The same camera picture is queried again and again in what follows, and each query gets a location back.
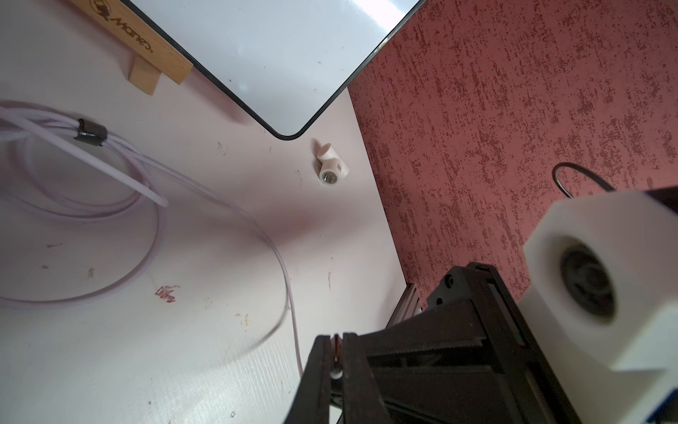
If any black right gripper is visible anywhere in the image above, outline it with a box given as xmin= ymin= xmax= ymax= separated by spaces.
xmin=360 ymin=263 xmax=580 ymax=423

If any small white phone holder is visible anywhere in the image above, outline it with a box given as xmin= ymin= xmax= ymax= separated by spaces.
xmin=316 ymin=143 xmax=350 ymax=186

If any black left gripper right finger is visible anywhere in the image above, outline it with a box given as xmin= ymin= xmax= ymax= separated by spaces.
xmin=342 ymin=333 xmax=392 ymax=424

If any right aluminium corner post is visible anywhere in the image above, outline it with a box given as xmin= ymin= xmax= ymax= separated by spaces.
xmin=386 ymin=283 xmax=422 ymax=328

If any white board black frame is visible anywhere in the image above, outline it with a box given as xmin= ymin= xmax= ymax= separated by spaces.
xmin=126 ymin=0 xmax=423 ymax=141

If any white charging cable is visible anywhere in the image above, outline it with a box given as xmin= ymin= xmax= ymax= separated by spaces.
xmin=0 ymin=100 xmax=305 ymax=377

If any black cable clip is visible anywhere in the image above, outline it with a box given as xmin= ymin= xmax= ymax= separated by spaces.
xmin=74 ymin=118 xmax=109 ymax=147

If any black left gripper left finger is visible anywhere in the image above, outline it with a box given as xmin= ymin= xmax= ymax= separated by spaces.
xmin=284 ymin=336 xmax=334 ymax=424

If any wooden board stand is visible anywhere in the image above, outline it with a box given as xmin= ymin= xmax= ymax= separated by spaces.
xmin=71 ymin=0 xmax=194 ymax=95

